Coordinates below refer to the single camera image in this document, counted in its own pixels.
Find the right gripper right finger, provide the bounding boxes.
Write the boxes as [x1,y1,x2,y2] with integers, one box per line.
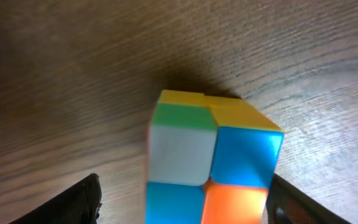
[266,174,350,224]

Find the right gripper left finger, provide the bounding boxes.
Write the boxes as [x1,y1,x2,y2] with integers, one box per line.
[10,173,102,224]

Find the colourful two-by-two puzzle cube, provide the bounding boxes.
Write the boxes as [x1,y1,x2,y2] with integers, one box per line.
[145,90,284,223]

